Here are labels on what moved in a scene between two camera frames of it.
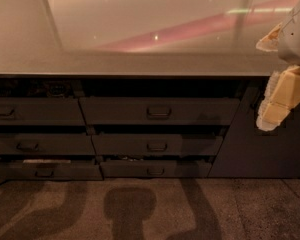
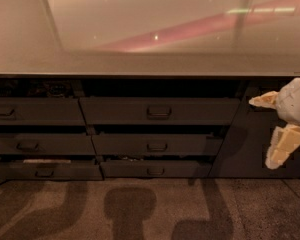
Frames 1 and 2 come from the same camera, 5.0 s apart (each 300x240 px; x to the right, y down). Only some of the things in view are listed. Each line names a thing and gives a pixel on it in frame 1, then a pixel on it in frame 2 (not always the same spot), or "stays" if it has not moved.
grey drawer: [46, 171] stays
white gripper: [295, 39] to [292, 101]
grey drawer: [153, 169] stays
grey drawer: [156, 111] stays
